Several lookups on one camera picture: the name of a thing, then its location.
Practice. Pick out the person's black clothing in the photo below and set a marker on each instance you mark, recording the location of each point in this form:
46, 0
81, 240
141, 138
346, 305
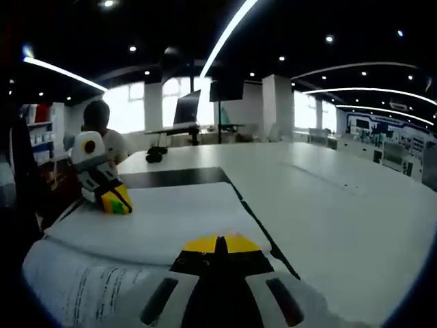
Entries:
24, 171

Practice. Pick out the tilted dark monitor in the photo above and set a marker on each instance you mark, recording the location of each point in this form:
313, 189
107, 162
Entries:
186, 108

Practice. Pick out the long ceiling light strip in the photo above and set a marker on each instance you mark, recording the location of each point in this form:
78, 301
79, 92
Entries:
65, 72
228, 34

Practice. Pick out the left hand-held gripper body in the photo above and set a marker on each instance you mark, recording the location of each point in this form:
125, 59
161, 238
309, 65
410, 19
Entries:
88, 150

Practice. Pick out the blue white wall display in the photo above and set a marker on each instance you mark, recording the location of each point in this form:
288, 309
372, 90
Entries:
389, 140

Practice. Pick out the grey desk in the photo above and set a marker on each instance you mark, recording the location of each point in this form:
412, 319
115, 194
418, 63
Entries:
170, 129

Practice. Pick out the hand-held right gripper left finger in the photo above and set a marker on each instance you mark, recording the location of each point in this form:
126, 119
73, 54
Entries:
164, 297

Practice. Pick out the white shelf with boxes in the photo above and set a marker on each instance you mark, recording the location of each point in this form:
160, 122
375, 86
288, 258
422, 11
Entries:
42, 130

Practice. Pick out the ceiling air conditioner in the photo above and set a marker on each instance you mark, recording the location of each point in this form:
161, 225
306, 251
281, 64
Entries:
398, 105

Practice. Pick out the black screen on pole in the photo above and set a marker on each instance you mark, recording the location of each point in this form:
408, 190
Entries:
227, 90

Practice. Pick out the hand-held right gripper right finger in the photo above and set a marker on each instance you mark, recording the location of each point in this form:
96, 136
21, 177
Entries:
273, 297

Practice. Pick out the green object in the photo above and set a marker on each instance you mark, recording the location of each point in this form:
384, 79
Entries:
224, 116

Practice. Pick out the small black object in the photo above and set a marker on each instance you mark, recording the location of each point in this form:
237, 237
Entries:
157, 150
153, 158

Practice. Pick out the white cloth sheet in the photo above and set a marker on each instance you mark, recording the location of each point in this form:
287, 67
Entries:
170, 212

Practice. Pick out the white square pillar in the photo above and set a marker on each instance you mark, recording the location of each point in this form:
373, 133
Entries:
277, 107
153, 106

